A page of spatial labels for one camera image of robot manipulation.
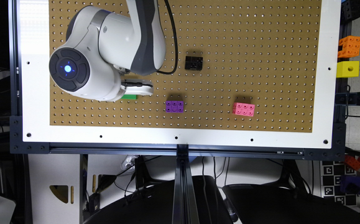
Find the fiducial marker sheet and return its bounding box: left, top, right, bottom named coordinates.
left=320, top=161, right=358, bottom=207

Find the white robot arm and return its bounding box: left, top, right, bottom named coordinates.
left=49, top=1, right=166, bottom=101

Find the green block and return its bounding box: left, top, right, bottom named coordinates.
left=121, top=95, right=138, bottom=100

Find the black chair right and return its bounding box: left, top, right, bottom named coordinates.
left=223, top=184, right=360, bottom=224

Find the orange block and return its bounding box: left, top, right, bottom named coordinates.
left=338, top=35, right=360, bottom=58

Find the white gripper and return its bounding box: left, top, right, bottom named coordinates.
left=121, top=79, right=154, bottom=95

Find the black aluminium table frame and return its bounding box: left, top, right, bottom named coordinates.
left=7, top=0, right=360, bottom=162

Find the black centre support beam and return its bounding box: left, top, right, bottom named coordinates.
left=172, top=144, right=200, bottom=224

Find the brown pegboard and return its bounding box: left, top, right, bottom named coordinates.
left=50, top=0, right=323, bottom=133

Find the black chair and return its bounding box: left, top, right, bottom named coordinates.
left=85, top=175, right=232, bottom=224
left=223, top=184, right=360, bottom=224

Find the black chair left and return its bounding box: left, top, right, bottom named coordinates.
left=85, top=175, right=232, bottom=224

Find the black block off board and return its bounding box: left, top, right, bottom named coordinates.
left=340, top=0, right=360, bottom=24

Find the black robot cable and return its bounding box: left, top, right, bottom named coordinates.
left=155, top=0, right=180, bottom=75

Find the dark blue block in pile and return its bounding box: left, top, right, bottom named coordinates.
left=340, top=175, right=360, bottom=195

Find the white cabinet panel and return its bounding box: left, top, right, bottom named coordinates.
left=28, top=154, right=82, bottom=223

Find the black block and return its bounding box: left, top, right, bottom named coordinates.
left=185, top=56, right=203, bottom=71

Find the pink block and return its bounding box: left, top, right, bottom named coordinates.
left=232, top=102, right=255, bottom=117

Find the purple block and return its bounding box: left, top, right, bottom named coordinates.
left=165, top=100, right=184, bottom=113

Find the red block in pile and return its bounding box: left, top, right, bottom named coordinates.
left=344, top=155, right=360, bottom=170

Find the white board frame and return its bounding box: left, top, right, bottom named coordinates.
left=13, top=0, right=341, bottom=150

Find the yellow block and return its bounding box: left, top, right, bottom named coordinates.
left=336, top=61, right=359, bottom=78

